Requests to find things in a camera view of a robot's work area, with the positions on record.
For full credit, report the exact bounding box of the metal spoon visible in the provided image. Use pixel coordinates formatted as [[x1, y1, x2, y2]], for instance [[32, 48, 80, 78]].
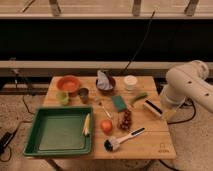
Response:
[[99, 102, 112, 119]]

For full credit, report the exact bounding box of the dark bowl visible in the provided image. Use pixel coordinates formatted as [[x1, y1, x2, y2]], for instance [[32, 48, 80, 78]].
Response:
[[96, 78, 116, 94]]

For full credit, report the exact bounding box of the orange fruit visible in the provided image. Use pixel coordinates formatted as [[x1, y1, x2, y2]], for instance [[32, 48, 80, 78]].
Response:
[[100, 119, 113, 134]]

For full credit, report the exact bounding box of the white dish brush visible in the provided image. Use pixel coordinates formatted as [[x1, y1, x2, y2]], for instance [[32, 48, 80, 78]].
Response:
[[104, 128, 145, 152]]

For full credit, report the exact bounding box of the dark metal cup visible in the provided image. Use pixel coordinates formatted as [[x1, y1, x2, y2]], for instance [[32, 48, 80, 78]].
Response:
[[78, 88, 89, 104]]

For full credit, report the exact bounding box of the bunch of dark grapes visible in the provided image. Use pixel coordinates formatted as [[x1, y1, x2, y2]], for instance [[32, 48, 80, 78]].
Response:
[[118, 109, 132, 131]]

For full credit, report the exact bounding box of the orange bowl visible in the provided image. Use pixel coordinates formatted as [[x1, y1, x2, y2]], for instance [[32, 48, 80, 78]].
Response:
[[57, 75, 80, 93]]

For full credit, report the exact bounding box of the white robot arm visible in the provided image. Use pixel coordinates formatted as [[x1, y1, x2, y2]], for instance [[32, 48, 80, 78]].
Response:
[[144, 60, 213, 121]]

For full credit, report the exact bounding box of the grey crumpled cloth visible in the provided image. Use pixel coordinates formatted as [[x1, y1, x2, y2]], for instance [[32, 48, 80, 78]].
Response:
[[97, 70, 113, 90]]

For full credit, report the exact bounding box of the black cable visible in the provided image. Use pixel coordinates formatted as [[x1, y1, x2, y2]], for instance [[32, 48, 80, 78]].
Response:
[[119, 10, 157, 77]]

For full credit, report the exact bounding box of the white round container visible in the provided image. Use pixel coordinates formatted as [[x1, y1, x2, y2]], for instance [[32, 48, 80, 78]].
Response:
[[124, 75, 138, 91]]

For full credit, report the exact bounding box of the green plastic tray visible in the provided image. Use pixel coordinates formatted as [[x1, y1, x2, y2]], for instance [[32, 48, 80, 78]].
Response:
[[24, 106, 93, 157]]

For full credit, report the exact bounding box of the green plastic cup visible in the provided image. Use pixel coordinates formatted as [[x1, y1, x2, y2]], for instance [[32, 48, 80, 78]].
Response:
[[56, 92, 69, 106]]

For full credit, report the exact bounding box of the green sponge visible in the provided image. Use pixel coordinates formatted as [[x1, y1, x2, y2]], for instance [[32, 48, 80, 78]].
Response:
[[112, 95, 127, 112]]

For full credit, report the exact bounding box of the black power adapter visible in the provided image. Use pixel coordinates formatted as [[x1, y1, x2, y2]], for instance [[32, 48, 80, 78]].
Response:
[[0, 132, 14, 155]]

